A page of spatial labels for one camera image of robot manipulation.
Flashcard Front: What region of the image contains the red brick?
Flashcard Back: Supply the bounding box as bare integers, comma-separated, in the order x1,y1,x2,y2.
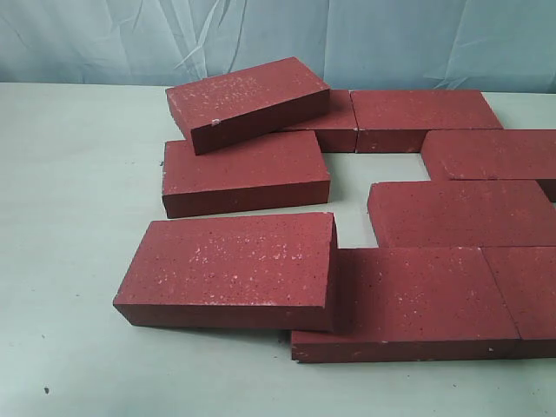
166,56,330,155
291,247,520,363
483,247,555,359
113,212,338,331
350,89,502,153
162,131,330,219
281,89,358,153

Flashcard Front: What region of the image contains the red brick top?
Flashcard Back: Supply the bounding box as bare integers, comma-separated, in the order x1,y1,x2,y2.
166,56,330,155

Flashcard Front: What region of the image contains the red brick right second row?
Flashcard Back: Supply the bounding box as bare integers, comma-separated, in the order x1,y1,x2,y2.
421,129,555,202

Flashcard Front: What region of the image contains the red brick right third row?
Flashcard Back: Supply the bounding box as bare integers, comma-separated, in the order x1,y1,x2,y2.
367,180,555,248

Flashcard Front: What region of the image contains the white wrinkled backdrop cloth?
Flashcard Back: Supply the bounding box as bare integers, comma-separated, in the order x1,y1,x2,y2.
1,1,555,93

